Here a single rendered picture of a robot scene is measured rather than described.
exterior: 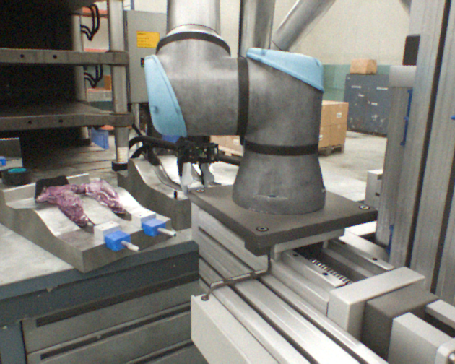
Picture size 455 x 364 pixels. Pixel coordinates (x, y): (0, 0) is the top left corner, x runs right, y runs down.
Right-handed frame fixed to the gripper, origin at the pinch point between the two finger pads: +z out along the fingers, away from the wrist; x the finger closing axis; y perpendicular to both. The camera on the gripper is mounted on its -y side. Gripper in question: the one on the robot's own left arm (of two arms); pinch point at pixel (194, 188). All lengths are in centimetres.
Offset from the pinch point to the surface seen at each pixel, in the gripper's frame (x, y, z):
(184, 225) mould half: -4.3, 2.1, 9.8
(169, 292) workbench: -9.8, 2.8, 28.7
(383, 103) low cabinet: 599, -385, 30
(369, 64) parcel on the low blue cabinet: 607, -432, -38
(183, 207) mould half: -4.7, 2.1, 4.3
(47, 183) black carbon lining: -34.0, -28.7, 0.9
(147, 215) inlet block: -17.0, 6.9, 2.7
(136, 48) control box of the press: 17, -85, -40
